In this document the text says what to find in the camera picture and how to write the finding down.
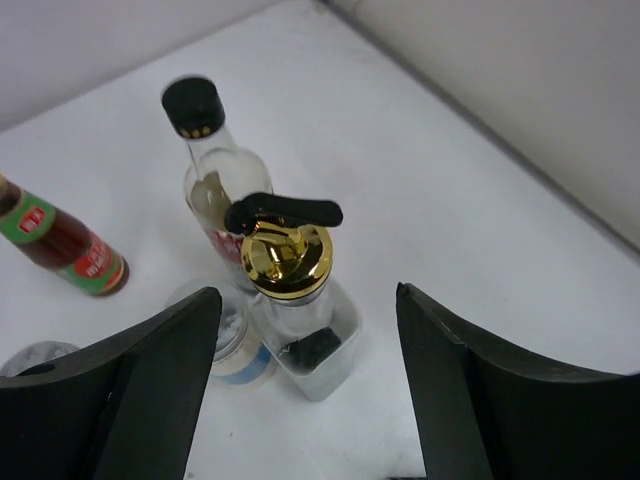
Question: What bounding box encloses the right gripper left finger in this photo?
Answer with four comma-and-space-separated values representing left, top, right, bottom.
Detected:
1, 287, 222, 479

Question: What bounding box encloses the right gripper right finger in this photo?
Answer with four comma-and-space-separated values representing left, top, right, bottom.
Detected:
396, 283, 639, 479

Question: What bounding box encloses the gold-capped oil dispenser bottle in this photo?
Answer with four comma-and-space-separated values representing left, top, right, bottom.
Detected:
224, 193, 362, 402

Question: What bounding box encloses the green-label brown sauce bottle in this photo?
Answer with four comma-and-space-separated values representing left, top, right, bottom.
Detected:
1, 178, 129, 297

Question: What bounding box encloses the black-capped dark sauce bottle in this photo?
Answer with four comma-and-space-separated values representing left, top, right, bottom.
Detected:
161, 75, 273, 292

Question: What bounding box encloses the front silver-lid salt shaker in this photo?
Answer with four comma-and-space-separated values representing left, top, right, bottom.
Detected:
0, 341, 78, 377

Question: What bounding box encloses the silver-lid salt shaker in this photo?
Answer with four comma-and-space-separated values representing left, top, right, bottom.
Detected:
0, 341, 78, 377
165, 277, 277, 389

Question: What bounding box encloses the rear silver-lid salt shaker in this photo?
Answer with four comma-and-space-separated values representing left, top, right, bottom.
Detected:
165, 277, 277, 389

